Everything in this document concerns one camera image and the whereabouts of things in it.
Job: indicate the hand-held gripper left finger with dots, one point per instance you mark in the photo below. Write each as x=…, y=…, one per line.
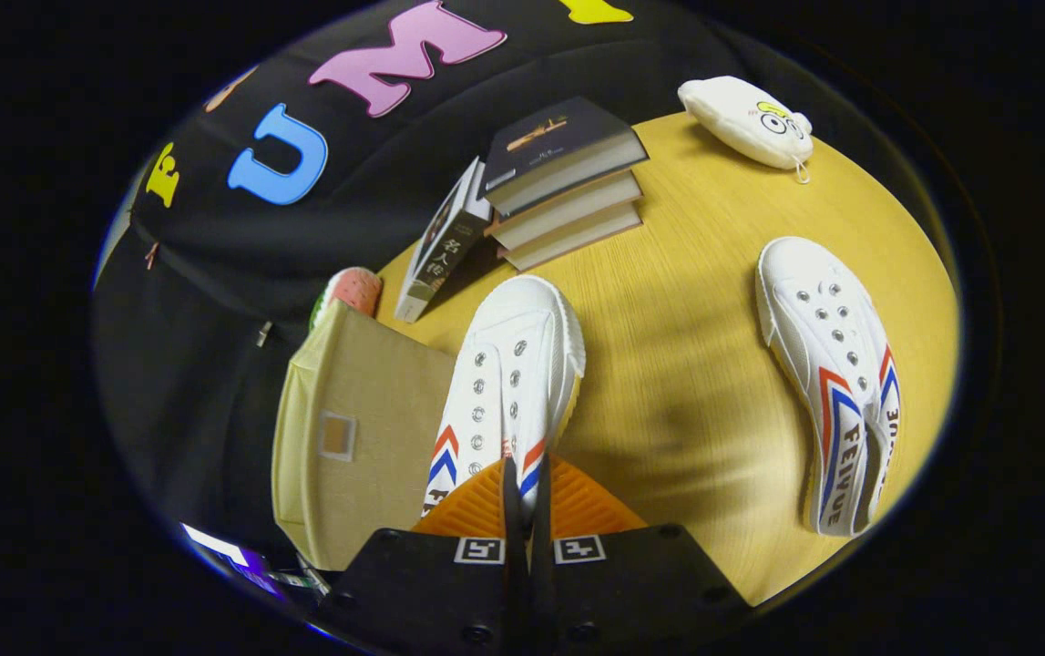
x=513, y=583

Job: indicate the beige fabric storage box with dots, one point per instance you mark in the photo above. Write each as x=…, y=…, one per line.
x=367, y=383

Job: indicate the watermelon slice toy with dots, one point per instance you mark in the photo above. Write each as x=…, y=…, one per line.
x=353, y=287

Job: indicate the white portrait cover book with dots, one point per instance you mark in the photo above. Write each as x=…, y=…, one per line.
x=445, y=246

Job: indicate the black backdrop cloth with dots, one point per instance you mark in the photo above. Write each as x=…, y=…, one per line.
x=212, y=383

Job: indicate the white striped canvas shoe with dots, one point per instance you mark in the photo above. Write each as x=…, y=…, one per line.
x=513, y=364
x=823, y=337

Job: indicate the white plush toy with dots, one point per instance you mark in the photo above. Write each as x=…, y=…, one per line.
x=732, y=118

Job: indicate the white backdrop clip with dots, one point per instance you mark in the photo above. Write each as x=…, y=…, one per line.
x=264, y=333

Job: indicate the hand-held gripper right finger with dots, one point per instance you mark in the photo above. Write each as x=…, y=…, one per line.
x=540, y=583

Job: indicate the lit computer screen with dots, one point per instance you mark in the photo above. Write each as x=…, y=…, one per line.
x=249, y=560

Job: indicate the black cover book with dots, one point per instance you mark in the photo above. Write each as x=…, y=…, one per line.
x=549, y=137

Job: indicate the copper backdrop clip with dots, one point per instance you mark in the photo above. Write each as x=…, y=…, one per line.
x=151, y=255

